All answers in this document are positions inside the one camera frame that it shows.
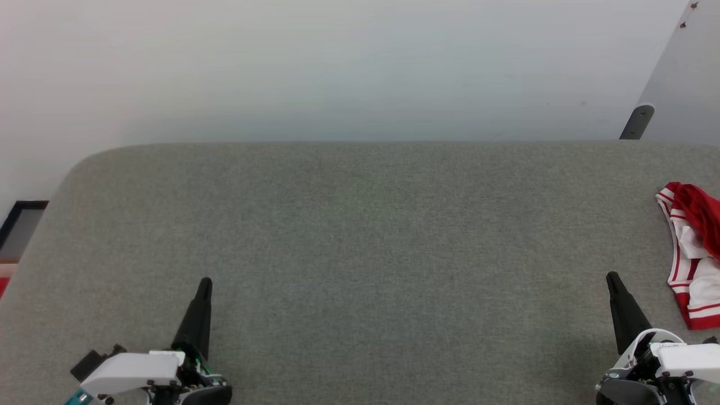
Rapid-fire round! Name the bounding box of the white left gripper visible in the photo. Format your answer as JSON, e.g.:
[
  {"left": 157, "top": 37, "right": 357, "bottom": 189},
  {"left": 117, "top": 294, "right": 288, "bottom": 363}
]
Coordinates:
[{"left": 80, "top": 277, "right": 233, "bottom": 405}]

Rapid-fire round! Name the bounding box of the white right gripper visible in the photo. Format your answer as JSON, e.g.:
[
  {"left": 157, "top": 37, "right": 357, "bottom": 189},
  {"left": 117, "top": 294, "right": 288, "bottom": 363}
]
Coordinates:
[{"left": 596, "top": 272, "right": 720, "bottom": 405}]

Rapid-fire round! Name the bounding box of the red basketball jersey white trim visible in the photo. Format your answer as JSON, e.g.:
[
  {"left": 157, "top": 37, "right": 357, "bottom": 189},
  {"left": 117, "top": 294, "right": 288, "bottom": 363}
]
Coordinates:
[{"left": 655, "top": 181, "right": 720, "bottom": 331}]

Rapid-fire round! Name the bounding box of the black framed panel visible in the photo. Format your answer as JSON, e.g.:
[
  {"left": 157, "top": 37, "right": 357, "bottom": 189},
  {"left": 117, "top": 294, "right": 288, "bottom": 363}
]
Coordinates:
[{"left": 0, "top": 200, "right": 50, "bottom": 264}]

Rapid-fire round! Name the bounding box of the red flat object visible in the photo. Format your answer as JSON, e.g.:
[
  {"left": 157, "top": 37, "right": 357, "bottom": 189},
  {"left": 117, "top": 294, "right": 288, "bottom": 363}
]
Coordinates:
[{"left": 0, "top": 262, "right": 17, "bottom": 299}]

